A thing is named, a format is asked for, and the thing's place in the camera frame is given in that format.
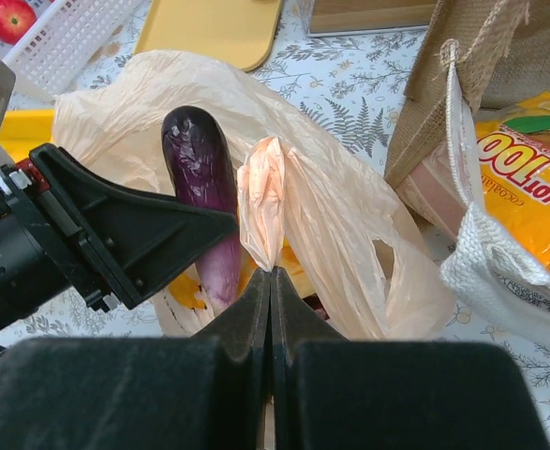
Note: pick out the white plastic basket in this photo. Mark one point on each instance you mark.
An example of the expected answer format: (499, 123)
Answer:
(61, 39)

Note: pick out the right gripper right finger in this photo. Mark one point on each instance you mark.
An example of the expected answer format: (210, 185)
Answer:
(333, 393)

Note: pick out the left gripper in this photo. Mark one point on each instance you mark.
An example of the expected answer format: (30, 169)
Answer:
(136, 241)

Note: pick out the purple eggplant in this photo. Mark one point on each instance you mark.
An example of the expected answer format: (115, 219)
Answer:
(198, 160)

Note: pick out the brown burlap tote bag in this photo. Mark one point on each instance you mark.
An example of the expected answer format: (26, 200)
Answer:
(471, 154)

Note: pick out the peach plastic grocery bag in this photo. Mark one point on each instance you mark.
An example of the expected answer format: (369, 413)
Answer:
(356, 241)

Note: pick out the yellow bread tray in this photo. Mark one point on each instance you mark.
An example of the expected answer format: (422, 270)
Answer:
(240, 33)

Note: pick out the orange mango gummy packet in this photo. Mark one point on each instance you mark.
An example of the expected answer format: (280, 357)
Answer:
(514, 153)

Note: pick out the yellow vegetable tray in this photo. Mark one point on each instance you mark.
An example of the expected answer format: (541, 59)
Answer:
(23, 131)

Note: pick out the white wire shelf rack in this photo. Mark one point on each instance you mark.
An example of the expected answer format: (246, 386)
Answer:
(339, 17)

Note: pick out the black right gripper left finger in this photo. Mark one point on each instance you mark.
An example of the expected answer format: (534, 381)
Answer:
(200, 392)

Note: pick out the floral table mat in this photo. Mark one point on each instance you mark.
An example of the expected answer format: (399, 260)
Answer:
(353, 87)

